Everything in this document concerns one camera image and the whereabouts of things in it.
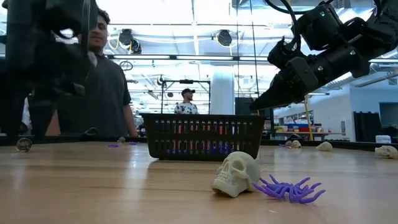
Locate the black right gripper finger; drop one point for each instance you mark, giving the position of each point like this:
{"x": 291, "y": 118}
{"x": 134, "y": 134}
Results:
{"x": 276, "y": 95}

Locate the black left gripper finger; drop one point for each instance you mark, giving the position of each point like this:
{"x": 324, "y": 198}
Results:
{"x": 12, "y": 105}
{"x": 42, "y": 115}

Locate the clear plastic skull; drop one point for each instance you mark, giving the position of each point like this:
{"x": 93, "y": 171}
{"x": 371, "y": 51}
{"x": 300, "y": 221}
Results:
{"x": 121, "y": 140}
{"x": 288, "y": 143}
{"x": 24, "y": 144}

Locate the cream plastic skull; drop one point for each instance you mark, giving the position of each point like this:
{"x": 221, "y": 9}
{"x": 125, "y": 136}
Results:
{"x": 236, "y": 174}
{"x": 324, "y": 146}
{"x": 386, "y": 152}
{"x": 296, "y": 143}

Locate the purple plastic spider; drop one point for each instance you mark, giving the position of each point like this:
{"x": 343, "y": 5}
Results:
{"x": 292, "y": 191}
{"x": 133, "y": 143}
{"x": 281, "y": 145}
{"x": 113, "y": 145}

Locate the black slotted plastic basket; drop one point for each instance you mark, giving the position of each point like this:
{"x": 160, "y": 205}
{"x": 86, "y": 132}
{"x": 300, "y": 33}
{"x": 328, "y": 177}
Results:
{"x": 202, "y": 117}

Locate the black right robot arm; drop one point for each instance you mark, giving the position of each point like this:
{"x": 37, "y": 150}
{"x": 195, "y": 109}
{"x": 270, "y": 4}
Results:
{"x": 367, "y": 37}

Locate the black cabinet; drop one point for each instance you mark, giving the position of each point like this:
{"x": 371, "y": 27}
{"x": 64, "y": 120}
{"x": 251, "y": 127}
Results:
{"x": 242, "y": 107}

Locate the person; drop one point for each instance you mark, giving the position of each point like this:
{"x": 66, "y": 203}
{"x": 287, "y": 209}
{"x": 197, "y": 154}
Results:
{"x": 105, "y": 93}
{"x": 186, "y": 108}

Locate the white round pillar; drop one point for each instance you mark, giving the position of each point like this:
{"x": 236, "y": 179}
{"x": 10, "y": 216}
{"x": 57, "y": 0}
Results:
{"x": 222, "y": 93}

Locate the black partition panel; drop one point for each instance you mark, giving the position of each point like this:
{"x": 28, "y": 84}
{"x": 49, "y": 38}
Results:
{"x": 367, "y": 127}

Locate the white plastic container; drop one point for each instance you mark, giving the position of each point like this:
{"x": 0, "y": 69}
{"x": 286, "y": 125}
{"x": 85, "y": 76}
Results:
{"x": 383, "y": 139}

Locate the long ceiling light bar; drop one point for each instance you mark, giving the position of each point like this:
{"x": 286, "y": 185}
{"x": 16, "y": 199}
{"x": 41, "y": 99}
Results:
{"x": 186, "y": 57}

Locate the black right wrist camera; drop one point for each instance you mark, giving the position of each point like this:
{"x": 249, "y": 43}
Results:
{"x": 280, "y": 56}

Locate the black metal table frame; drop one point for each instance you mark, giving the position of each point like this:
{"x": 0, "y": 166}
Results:
{"x": 348, "y": 145}

